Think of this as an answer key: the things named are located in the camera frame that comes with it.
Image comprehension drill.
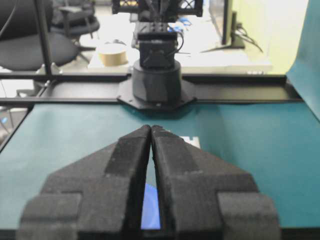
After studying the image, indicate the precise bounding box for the black aluminium frame rail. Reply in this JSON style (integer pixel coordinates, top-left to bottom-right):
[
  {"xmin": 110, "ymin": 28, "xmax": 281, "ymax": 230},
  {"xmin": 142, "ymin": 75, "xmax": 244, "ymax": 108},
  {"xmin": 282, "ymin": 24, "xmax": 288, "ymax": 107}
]
[{"xmin": 0, "ymin": 72, "xmax": 303, "ymax": 111}]

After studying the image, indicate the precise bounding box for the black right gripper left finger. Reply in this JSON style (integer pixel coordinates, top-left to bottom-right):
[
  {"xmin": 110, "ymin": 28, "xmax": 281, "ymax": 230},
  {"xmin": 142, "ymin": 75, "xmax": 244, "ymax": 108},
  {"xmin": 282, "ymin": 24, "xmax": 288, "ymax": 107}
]
[{"xmin": 15, "ymin": 125, "xmax": 151, "ymax": 240}]

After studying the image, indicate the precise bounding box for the black monitor stand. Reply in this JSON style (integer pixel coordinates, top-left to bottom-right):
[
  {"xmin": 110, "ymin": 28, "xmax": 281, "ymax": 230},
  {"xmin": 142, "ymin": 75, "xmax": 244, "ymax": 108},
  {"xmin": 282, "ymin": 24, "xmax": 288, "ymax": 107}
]
[{"xmin": 202, "ymin": 0, "xmax": 245, "ymax": 53}]

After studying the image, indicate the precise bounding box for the large blue plastic gear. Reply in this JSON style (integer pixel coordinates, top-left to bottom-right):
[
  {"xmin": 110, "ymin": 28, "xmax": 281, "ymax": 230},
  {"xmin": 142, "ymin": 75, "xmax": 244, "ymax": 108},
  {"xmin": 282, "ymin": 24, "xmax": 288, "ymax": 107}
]
[{"xmin": 141, "ymin": 183, "xmax": 161, "ymax": 230}]

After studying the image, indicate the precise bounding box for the black vertical frame post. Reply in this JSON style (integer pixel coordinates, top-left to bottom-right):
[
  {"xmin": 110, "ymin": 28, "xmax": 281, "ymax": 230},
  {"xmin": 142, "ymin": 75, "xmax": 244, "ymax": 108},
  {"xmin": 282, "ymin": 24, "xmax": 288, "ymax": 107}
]
[{"xmin": 33, "ymin": 0, "xmax": 53, "ymax": 77}]

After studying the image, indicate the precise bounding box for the brown tape roll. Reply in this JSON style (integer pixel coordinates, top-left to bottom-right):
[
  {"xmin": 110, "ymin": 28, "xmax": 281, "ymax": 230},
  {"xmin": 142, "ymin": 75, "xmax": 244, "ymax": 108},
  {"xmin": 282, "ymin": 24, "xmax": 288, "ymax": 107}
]
[{"xmin": 97, "ymin": 43, "xmax": 128, "ymax": 67}]

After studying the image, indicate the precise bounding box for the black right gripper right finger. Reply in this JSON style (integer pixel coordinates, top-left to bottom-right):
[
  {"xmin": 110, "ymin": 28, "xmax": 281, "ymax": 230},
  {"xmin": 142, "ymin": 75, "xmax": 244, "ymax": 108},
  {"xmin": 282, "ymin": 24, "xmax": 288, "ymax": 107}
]
[{"xmin": 151, "ymin": 125, "xmax": 281, "ymax": 240}]

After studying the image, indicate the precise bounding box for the white paper marker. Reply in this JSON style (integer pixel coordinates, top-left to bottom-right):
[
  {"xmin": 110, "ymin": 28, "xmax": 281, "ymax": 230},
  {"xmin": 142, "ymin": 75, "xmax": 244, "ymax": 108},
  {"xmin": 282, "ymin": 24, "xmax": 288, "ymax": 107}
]
[{"xmin": 181, "ymin": 136, "xmax": 201, "ymax": 149}]

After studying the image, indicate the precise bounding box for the teal backdrop sheet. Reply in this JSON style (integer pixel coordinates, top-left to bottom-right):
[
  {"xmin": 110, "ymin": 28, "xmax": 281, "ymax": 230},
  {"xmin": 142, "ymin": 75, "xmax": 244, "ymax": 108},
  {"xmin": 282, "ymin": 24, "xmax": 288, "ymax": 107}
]
[{"xmin": 286, "ymin": 0, "xmax": 320, "ymax": 125}]

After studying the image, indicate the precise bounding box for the black office chair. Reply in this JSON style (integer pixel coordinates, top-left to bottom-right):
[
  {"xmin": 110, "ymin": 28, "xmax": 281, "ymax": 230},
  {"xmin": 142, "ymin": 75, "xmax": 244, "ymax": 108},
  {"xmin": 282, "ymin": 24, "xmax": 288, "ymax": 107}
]
[
  {"xmin": 50, "ymin": 0, "xmax": 100, "ymax": 44},
  {"xmin": 0, "ymin": 0, "xmax": 79, "ymax": 71}
]

